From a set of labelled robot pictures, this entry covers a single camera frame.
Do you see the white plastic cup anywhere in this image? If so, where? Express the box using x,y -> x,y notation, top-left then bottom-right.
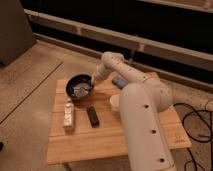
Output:
110,94 -> 120,112

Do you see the black cable on floor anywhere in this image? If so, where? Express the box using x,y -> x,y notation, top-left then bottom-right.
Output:
173,99 -> 213,171

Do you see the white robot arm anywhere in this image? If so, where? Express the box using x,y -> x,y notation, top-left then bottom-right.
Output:
92,52 -> 177,171

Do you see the black rectangular block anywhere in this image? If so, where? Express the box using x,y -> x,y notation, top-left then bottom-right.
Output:
87,106 -> 99,127

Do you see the grey cabinet corner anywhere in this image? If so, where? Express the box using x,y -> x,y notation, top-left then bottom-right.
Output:
0,0 -> 36,66

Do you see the white shelf rail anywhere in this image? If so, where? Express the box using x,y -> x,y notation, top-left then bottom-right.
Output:
24,9 -> 213,72

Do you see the dark ceramic bowl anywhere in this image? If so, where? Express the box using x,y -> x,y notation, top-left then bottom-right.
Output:
65,74 -> 93,100

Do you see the blue grey sponge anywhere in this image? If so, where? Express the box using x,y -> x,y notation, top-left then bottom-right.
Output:
112,76 -> 127,89

